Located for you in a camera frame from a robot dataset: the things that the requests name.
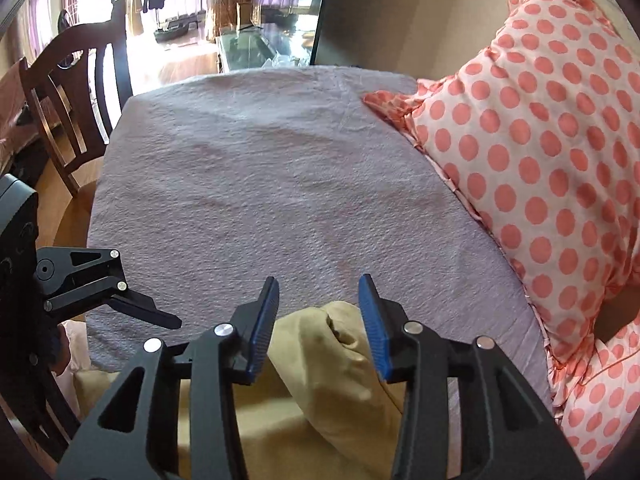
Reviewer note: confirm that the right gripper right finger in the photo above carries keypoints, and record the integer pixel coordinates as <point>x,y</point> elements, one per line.
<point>468,411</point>

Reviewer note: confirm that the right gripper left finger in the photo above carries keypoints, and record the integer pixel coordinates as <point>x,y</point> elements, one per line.
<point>132,432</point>

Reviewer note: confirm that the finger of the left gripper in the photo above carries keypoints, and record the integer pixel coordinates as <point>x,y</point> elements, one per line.
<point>142,308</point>

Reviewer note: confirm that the khaki tan pants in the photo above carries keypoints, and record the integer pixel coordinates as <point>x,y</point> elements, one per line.
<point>318,410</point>

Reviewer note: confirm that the right pink polka-dot pillow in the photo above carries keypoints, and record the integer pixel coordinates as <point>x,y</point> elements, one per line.
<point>595,393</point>

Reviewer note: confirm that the pink polka-dot pillow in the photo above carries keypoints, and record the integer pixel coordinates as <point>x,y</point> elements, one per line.
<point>539,136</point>
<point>595,393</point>

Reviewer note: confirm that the lavender bed sheet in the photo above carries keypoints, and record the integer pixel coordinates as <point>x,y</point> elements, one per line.
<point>212,185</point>

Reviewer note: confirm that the dark wooden chair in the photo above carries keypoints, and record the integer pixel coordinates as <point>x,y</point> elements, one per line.
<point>69,72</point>

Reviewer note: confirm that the glass tv stand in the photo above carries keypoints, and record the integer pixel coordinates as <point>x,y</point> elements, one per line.
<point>254,47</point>

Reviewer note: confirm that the left pink polka-dot pillow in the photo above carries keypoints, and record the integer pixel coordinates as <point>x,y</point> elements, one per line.
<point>539,136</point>

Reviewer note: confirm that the black flat television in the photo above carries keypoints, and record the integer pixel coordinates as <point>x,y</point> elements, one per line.
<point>302,14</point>

